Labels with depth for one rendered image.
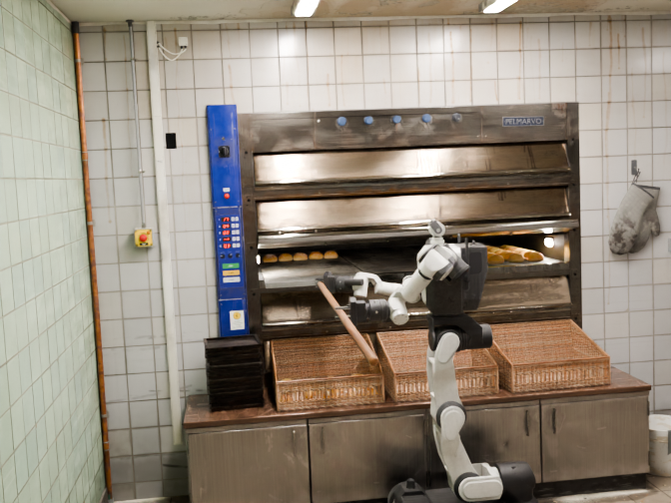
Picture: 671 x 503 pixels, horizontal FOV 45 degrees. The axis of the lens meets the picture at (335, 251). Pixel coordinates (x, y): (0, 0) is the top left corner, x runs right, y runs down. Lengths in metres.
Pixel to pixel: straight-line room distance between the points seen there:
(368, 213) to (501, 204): 0.77
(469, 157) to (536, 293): 0.89
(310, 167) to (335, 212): 0.28
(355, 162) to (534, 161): 1.03
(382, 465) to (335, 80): 2.06
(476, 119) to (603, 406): 1.70
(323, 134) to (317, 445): 1.67
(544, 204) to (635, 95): 0.82
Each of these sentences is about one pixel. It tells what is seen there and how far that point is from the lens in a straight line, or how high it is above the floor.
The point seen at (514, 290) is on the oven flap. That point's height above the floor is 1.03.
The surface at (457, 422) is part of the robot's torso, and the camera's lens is 3.79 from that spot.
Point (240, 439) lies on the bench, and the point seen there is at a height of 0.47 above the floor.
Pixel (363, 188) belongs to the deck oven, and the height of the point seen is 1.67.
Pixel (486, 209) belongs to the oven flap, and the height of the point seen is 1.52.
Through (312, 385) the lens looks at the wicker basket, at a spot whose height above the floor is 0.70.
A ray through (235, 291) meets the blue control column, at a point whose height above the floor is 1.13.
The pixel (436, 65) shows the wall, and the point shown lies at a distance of 4.64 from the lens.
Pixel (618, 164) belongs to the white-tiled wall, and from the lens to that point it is 4.98.
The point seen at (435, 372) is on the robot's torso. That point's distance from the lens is 3.72.
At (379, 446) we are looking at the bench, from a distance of 4.20.
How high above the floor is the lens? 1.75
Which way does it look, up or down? 5 degrees down
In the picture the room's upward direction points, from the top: 3 degrees counter-clockwise
